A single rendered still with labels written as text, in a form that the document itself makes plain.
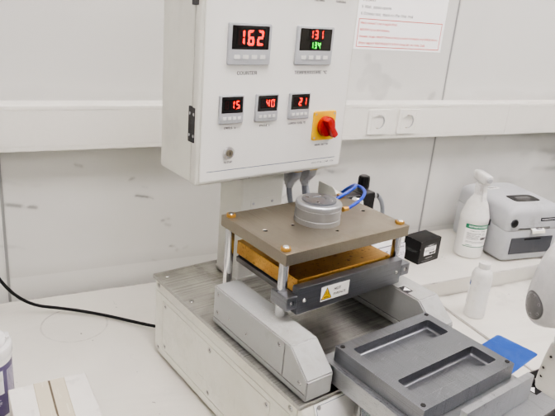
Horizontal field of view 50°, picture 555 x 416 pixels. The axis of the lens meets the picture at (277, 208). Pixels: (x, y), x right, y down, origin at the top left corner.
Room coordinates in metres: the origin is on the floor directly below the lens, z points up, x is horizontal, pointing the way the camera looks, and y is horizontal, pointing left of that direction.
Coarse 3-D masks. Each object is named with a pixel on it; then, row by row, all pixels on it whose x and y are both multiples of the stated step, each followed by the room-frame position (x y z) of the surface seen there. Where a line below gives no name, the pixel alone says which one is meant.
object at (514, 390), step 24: (336, 384) 0.71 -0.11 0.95; (360, 384) 0.69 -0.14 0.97; (504, 384) 0.72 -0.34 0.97; (528, 384) 0.68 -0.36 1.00; (384, 408) 0.64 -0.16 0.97; (456, 408) 0.65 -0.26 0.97; (480, 408) 0.61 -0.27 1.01; (504, 408) 0.65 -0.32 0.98; (528, 408) 0.67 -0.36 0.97; (552, 408) 0.67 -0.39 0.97
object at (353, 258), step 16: (240, 240) 0.94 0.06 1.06; (240, 256) 0.93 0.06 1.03; (256, 256) 0.89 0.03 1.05; (336, 256) 0.91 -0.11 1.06; (352, 256) 0.91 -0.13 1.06; (368, 256) 0.92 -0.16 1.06; (384, 256) 0.93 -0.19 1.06; (256, 272) 0.89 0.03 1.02; (272, 272) 0.86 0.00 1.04; (304, 272) 0.83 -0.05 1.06; (320, 272) 0.84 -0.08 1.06; (336, 272) 0.86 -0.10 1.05; (288, 288) 0.82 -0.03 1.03
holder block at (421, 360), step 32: (416, 320) 0.83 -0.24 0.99; (352, 352) 0.72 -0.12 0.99; (384, 352) 0.75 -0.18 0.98; (416, 352) 0.74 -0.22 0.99; (448, 352) 0.74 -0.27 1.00; (480, 352) 0.76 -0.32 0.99; (384, 384) 0.66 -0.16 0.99; (416, 384) 0.68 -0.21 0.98; (448, 384) 0.67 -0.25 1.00; (480, 384) 0.68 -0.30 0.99
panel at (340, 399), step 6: (336, 396) 0.72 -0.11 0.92; (342, 396) 0.72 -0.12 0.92; (324, 402) 0.70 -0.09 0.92; (330, 402) 0.71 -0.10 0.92; (336, 402) 0.71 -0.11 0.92; (342, 402) 0.72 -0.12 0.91; (348, 402) 0.72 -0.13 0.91; (354, 402) 0.73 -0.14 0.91; (318, 408) 0.69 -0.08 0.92; (324, 408) 0.70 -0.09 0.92; (330, 408) 0.70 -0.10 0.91; (336, 408) 0.71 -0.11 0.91; (342, 408) 0.71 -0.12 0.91; (348, 408) 0.72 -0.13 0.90; (354, 408) 0.73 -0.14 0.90; (318, 414) 0.69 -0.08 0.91; (324, 414) 0.69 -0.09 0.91; (330, 414) 0.70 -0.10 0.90; (336, 414) 0.70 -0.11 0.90; (342, 414) 0.71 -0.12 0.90; (348, 414) 0.71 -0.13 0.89
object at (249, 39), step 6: (240, 30) 0.97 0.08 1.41; (246, 30) 0.98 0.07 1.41; (252, 30) 0.99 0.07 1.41; (258, 30) 0.99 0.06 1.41; (264, 30) 1.00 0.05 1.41; (240, 36) 0.97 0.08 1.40; (246, 36) 0.98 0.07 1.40; (252, 36) 0.99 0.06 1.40; (258, 36) 0.99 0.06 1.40; (264, 36) 1.00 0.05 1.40; (240, 42) 0.97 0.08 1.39; (246, 42) 0.98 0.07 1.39; (252, 42) 0.99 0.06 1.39; (258, 42) 1.00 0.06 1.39; (264, 42) 1.00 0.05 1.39
